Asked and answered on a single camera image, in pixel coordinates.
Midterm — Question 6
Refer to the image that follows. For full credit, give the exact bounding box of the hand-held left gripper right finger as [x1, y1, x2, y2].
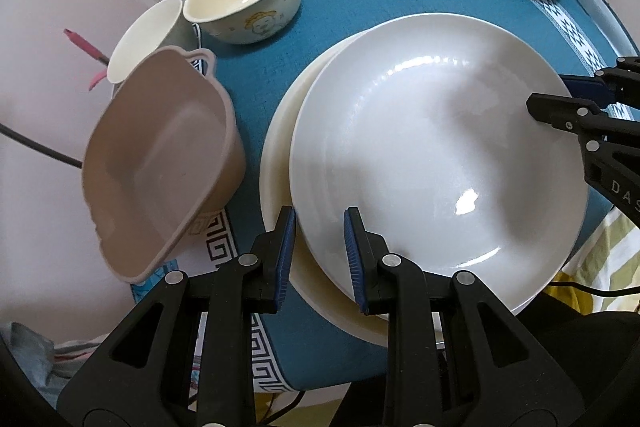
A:
[343, 207, 586, 427]

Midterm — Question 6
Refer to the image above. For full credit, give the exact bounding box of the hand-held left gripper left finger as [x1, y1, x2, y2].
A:
[56, 206, 297, 427]

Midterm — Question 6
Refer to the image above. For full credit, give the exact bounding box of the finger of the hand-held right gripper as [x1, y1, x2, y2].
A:
[527, 93, 640, 154]
[562, 56, 640, 108]

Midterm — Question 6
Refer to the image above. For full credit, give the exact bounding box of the large cream plate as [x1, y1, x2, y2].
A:
[259, 27, 556, 348]

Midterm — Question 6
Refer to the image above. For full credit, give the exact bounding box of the large white plate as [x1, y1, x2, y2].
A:
[289, 13, 590, 314]

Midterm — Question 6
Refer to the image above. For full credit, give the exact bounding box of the beige square plastic bowl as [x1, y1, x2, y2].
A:
[80, 47, 247, 284]

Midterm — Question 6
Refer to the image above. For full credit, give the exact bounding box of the white bowl with grey-green outside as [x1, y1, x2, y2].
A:
[107, 0, 201, 84]

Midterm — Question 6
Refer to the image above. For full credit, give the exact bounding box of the yellow striped cloth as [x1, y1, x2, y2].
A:
[542, 206, 640, 308]

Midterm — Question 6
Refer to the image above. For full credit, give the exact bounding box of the blue patterned tablecloth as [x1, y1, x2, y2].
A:
[107, 0, 640, 393]

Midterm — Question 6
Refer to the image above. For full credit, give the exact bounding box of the grey cloth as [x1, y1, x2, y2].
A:
[0, 321, 101, 390]

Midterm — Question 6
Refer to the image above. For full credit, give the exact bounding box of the pink stick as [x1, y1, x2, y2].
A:
[63, 28, 108, 92]

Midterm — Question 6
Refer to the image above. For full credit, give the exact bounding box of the thin black cable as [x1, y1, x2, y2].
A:
[550, 279, 640, 303]

